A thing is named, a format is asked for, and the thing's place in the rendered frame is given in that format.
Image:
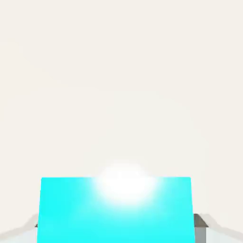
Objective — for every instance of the small cyan cube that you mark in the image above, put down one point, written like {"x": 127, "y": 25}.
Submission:
{"x": 76, "y": 212}

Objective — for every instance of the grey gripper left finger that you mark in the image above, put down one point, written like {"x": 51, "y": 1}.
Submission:
{"x": 22, "y": 234}

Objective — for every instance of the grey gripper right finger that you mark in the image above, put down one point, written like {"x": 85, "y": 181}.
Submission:
{"x": 201, "y": 227}

